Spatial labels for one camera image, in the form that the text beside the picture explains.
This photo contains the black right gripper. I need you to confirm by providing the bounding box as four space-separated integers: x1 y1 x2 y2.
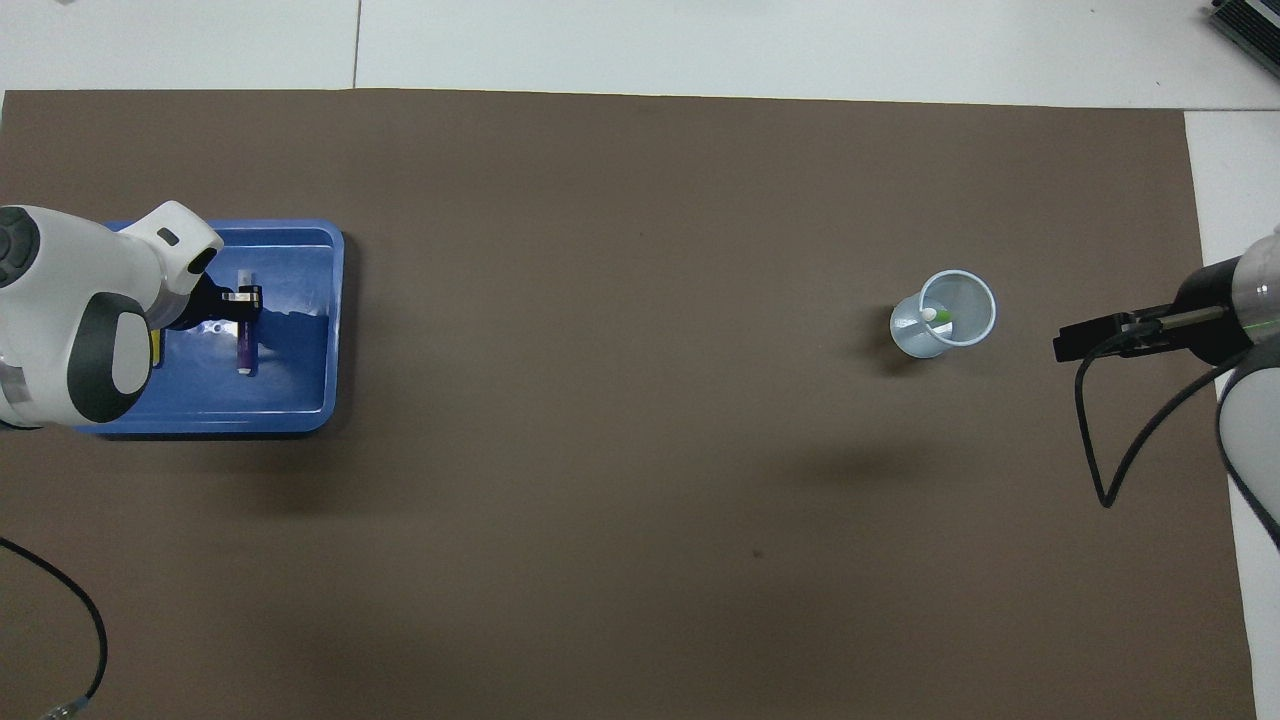
1052 257 1253 368

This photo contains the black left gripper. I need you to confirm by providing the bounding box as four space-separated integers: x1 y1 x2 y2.
160 272 264 337

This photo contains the purple marker pen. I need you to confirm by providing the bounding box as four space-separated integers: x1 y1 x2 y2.
235 270 258 378

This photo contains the blue plastic tray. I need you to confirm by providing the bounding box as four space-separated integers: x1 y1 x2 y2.
62 219 346 439

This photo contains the translucent plastic cup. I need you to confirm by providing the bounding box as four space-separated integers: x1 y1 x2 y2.
889 269 998 360

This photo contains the dark ribbed device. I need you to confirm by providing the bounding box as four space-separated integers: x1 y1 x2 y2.
1204 0 1280 79

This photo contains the brown table mat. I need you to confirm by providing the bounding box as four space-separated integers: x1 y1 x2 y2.
0 88 1259 720

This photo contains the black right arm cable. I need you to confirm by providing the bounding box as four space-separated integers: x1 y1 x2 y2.
1074 304 1280 510

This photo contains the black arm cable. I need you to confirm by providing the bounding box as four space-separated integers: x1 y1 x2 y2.
0 536 110 720
1074 304 1280 510

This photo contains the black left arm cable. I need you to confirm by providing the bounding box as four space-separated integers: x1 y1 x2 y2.
0 536 110 720

